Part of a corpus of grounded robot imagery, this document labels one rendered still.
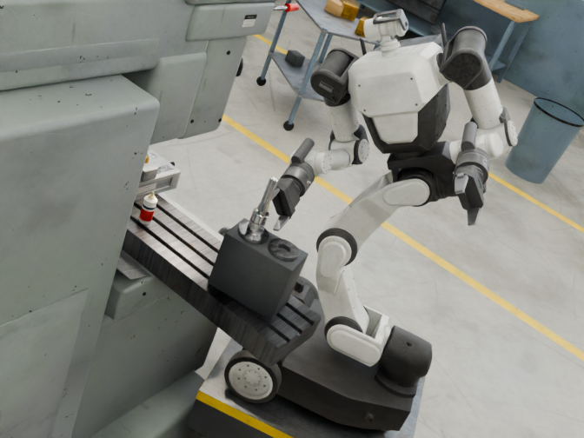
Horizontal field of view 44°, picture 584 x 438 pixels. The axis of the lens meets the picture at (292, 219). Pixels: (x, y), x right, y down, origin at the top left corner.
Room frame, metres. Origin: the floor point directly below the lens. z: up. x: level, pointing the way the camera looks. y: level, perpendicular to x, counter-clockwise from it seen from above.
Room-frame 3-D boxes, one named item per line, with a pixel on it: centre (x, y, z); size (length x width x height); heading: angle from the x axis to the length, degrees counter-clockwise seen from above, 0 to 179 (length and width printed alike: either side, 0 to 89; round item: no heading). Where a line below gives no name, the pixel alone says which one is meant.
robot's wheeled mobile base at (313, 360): (2.16, -0.35, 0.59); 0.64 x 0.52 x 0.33; 84
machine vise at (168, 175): (2.00, 0.55, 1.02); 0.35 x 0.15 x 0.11; 153
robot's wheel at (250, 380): (1.92, -0.08, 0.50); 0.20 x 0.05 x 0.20; 84
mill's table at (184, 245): (1.91, 0.42, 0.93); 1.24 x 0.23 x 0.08; 66
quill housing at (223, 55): (1.91, 0.42, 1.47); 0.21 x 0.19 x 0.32; 66
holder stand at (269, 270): (1.73, 0.04, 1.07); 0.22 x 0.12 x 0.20; 77
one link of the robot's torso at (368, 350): (2.15, -0.38, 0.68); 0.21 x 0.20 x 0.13; 84
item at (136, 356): (1.93, 0.41, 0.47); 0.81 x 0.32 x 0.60; 156
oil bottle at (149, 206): (1.87, 0.42, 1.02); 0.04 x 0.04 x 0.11
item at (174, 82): (1.73, 0.50, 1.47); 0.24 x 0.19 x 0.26; 66
